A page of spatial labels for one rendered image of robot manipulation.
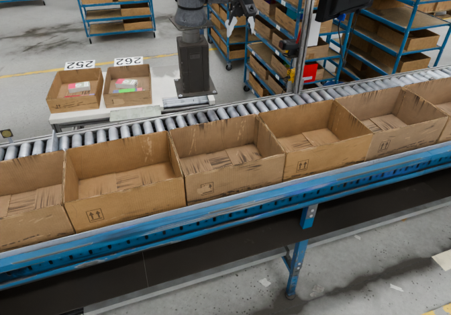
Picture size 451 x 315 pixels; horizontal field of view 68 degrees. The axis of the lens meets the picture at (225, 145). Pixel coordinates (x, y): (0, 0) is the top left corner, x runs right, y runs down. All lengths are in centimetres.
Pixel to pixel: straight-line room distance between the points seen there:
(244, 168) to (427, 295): 149
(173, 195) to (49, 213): 40
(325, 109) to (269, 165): 51
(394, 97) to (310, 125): 48
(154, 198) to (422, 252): 185
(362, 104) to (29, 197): 154
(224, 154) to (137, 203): 48
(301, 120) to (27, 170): 117
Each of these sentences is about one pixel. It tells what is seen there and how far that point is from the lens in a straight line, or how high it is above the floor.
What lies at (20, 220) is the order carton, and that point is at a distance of 125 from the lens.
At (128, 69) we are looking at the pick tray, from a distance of 248.
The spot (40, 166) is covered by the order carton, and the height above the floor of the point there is 99.
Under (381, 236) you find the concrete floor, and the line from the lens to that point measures 252.
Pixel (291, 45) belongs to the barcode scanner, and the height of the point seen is 107.
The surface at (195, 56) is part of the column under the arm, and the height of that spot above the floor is 101.
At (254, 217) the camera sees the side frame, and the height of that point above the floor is 82.
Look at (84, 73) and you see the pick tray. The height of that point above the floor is 82.
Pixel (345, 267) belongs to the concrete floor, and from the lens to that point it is 229.
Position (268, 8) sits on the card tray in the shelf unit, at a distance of 308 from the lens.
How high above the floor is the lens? 185
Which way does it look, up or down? 38 degrees down
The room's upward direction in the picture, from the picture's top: straight up
